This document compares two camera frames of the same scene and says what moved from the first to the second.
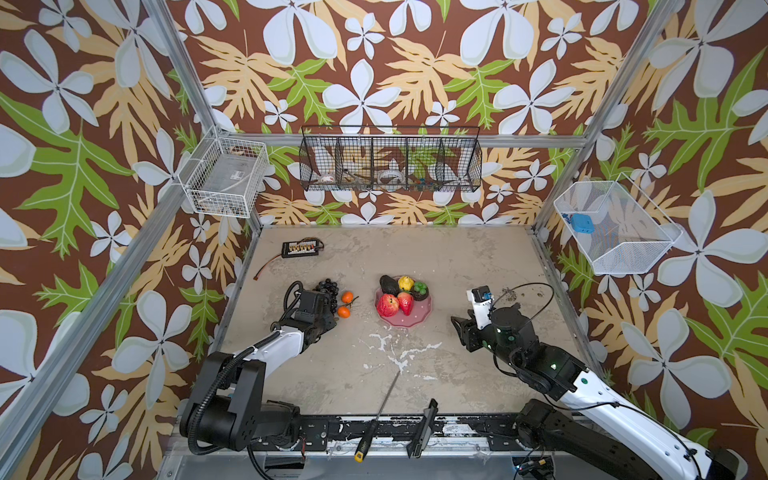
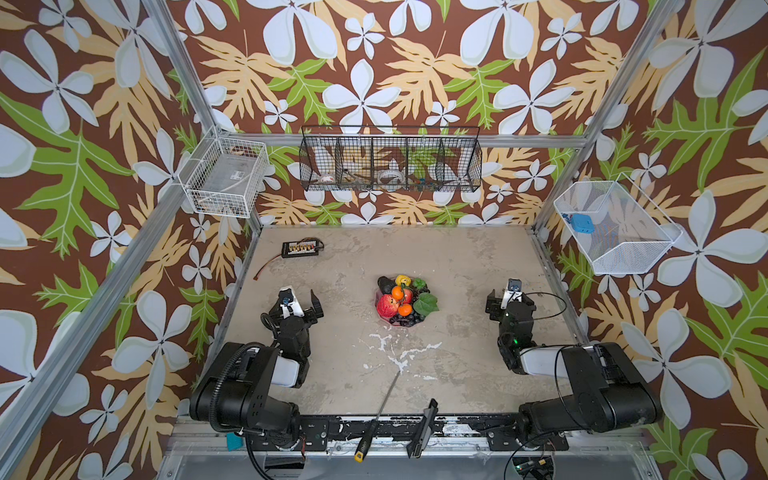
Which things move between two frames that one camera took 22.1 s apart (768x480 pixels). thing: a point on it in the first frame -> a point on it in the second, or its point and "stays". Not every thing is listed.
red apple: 387,305 stays
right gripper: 472,334 -> 510,306
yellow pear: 406,283 stays
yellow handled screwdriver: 370,430 stays
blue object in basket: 582,223 stays
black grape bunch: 331,288 -> 414,317
